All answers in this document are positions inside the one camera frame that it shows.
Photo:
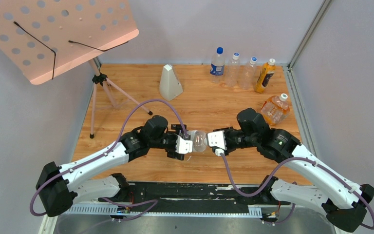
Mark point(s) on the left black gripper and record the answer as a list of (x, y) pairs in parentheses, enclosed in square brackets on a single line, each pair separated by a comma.
[(173, 142)]

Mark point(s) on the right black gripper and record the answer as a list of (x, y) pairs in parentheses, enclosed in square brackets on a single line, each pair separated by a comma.
[(229, 150)]

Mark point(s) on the white green label bottle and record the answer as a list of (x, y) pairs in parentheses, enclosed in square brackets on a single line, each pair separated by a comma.
[(199, 140)]

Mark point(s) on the orange label plastic bottle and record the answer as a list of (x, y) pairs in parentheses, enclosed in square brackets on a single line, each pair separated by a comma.
[(274, 110)]

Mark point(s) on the white bottle cap green print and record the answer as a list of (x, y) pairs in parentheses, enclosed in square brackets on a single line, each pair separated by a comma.
[(283, 97)]

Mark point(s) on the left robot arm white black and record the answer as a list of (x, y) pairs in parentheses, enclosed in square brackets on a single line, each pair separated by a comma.
[(60, 187)]

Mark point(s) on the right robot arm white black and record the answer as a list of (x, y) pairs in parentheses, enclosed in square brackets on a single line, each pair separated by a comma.
[(343, 202)]

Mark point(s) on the clear empty bottle right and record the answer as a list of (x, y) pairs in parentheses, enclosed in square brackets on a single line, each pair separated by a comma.
[(246, 78)]

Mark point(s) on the clear empty bottle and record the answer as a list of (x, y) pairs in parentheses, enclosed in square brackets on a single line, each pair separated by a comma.
[(232, 70), (246, 78)]

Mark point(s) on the clear empty bottle left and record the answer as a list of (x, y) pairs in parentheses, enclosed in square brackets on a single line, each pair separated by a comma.
[(232, 70)]

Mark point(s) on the blue cap water bottle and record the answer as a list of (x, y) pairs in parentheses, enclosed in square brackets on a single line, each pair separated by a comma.
[(217, 65)]

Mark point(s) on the orange juice bottle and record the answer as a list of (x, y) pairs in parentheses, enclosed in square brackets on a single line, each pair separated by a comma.
[(267, 71)]

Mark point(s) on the beige metronome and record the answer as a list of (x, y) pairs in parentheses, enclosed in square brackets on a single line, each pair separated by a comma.
[(170, 86)]

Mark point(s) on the pink music stand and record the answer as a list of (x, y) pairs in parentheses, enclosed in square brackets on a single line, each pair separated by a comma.
[(47, 52)]

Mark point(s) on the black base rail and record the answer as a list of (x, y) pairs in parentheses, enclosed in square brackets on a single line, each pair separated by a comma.
[(179, 199)]

